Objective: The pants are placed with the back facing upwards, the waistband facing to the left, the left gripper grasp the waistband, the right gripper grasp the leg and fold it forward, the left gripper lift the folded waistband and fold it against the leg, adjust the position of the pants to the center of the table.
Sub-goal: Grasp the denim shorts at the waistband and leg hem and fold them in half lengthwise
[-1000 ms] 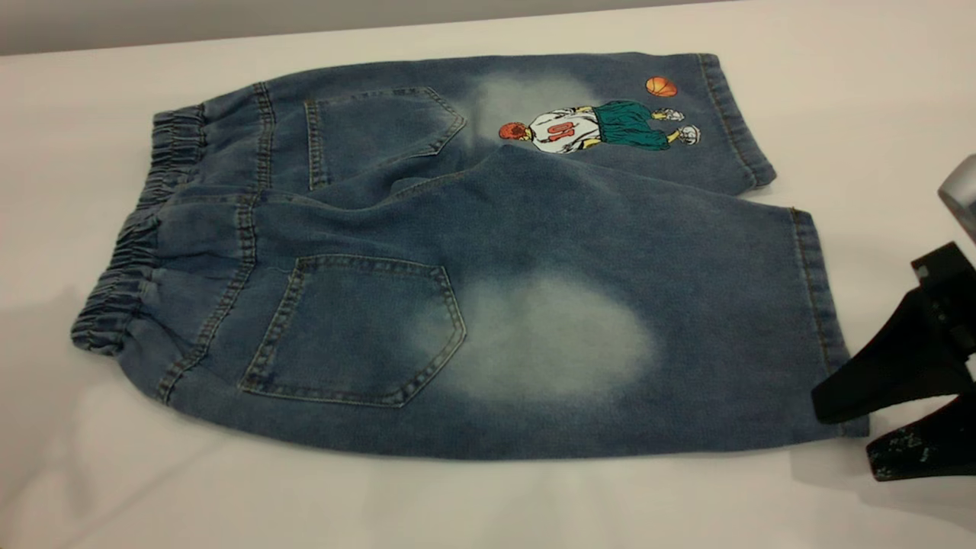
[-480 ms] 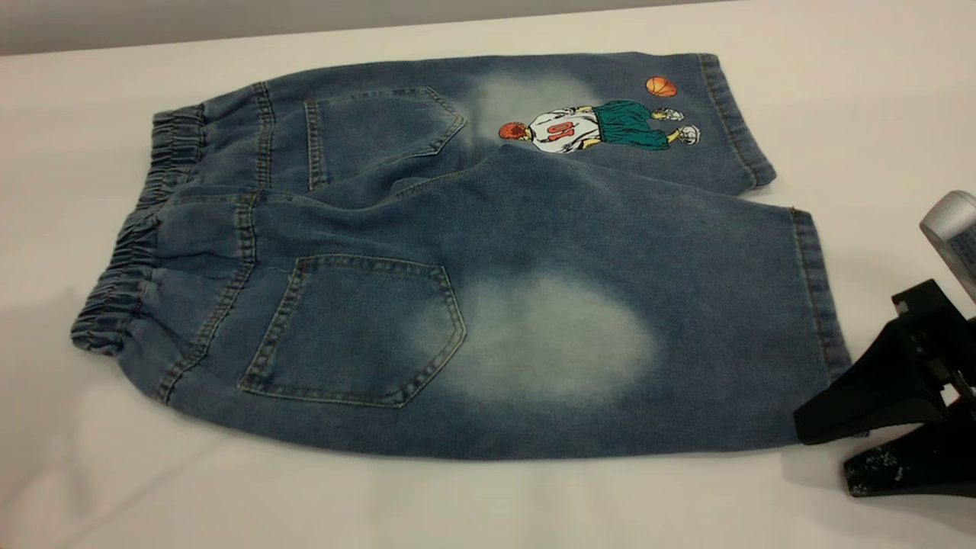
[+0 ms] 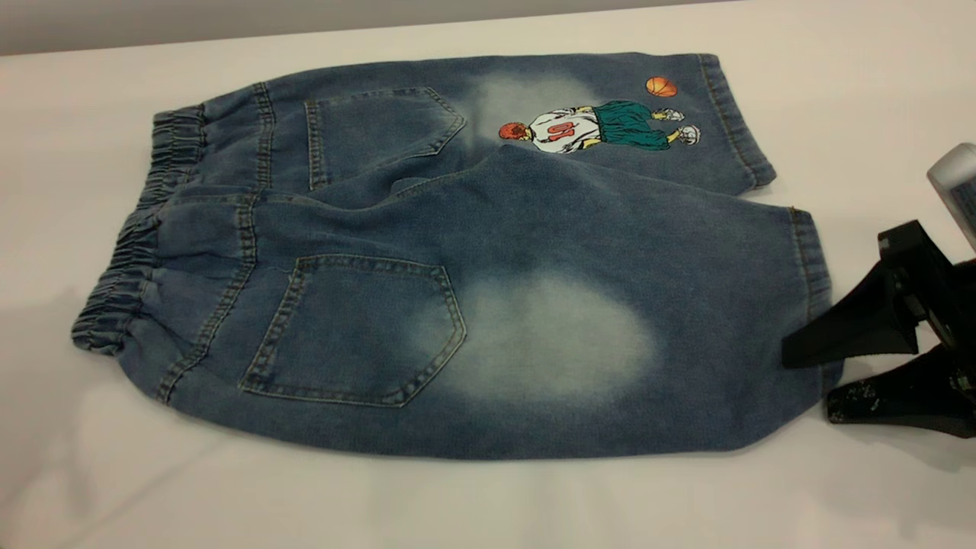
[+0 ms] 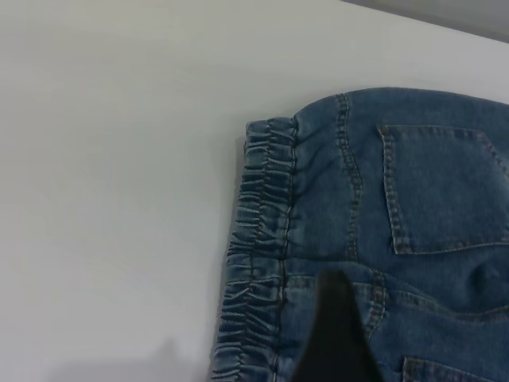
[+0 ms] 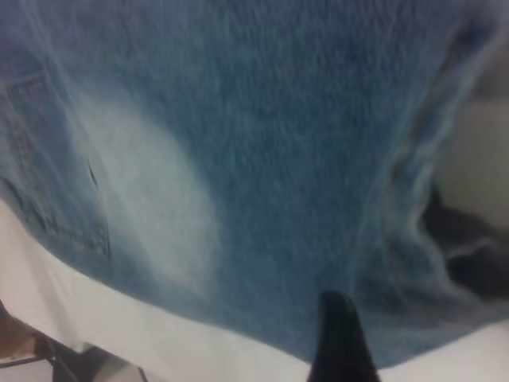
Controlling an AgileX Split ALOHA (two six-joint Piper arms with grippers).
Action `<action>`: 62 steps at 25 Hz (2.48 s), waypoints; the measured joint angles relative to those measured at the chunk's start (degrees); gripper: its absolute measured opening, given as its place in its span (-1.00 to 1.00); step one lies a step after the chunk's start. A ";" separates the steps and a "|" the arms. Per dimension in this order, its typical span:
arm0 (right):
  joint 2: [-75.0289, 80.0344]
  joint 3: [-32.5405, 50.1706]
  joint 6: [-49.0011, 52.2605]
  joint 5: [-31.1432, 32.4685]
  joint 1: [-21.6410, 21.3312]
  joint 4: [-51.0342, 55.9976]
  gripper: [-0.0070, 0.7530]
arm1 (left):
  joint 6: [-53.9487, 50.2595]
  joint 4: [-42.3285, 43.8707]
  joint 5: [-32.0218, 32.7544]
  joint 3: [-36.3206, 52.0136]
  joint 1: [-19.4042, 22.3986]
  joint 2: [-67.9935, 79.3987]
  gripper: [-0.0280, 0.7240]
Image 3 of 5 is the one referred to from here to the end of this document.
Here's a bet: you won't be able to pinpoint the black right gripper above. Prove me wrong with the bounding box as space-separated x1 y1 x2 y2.
781 219 976 440

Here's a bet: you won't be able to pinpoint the blue denim shorts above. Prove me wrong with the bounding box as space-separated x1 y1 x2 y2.
71 52 845 462

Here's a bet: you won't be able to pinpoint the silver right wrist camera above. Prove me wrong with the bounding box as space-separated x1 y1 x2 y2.
926 143 976 254

